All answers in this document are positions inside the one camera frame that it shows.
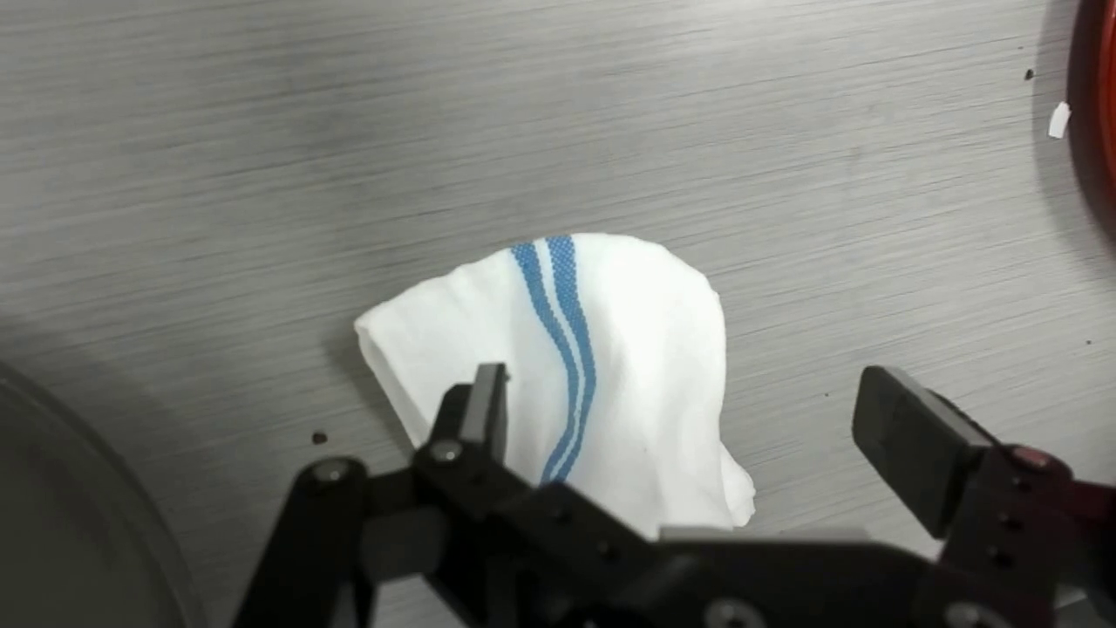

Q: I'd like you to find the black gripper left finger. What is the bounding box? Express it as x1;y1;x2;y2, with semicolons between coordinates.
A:
231;361;654;628

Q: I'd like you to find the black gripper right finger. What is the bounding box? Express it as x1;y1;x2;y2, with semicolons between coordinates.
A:
851;362;1116;628

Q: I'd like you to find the white towel with blue stripes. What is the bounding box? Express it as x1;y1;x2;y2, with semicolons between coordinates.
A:
349;231;761;540

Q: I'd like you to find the red bowl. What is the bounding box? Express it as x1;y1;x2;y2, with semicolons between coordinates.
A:
1062;0;1116;255

